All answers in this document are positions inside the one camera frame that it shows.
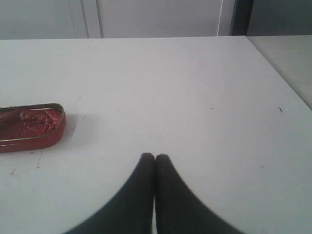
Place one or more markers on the red ink pad tin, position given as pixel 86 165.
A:
pixel 31 127

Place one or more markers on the dark vertical post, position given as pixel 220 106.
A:
pixel 241 17

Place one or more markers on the white cabinet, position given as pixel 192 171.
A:
pixel 94 19

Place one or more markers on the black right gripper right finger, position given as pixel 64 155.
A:
pixel 178 210

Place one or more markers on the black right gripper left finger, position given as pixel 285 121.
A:
pixel 130 210

